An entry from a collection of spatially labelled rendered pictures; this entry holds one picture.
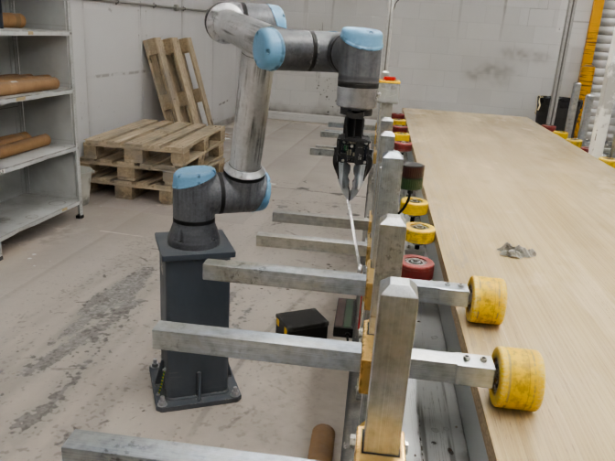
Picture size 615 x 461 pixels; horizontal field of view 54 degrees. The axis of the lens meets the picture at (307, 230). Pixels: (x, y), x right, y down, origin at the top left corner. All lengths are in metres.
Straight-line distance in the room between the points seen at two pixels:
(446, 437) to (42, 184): 3.81
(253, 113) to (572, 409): 1.44
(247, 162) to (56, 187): 2.66
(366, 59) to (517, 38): 7.98
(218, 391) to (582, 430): 1.73
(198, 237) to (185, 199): 0.14
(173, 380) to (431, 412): 1.24
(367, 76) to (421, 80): 7.90
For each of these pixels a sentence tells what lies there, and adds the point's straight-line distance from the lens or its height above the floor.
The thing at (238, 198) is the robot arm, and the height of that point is 0.78.
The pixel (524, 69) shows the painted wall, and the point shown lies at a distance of 9.29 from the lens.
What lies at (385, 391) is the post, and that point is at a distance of 0.60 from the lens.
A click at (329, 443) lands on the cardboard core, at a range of 2.12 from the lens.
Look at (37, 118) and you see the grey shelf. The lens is 4.57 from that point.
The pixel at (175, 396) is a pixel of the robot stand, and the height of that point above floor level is 0.03.
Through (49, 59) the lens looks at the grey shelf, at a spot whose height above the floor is 1.06.
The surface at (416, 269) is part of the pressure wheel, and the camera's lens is 1.29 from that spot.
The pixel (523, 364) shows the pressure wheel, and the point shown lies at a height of 0.97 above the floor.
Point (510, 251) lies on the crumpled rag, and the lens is 1.45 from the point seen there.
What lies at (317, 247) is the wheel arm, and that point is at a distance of 1.57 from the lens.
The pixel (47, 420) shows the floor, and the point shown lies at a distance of 2.42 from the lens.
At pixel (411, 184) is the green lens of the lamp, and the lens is 1.28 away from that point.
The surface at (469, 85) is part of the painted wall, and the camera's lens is 9.24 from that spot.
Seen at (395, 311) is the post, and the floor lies 1.13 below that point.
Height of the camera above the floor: 1.37
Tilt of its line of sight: 18 degrees down
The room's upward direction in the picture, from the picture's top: 4 degrees clockwise
